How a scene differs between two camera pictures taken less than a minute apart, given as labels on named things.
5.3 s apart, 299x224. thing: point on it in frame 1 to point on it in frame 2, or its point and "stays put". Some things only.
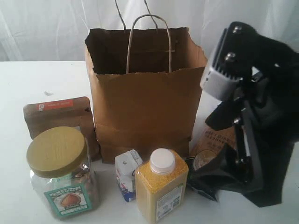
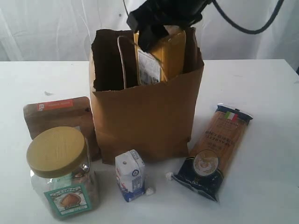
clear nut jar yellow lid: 60,169 stays put
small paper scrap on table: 48,94 stays put
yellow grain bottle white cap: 161,187 to 165,62
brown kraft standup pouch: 76,113 stays put
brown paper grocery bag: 148,79 stays put
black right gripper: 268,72 to 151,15
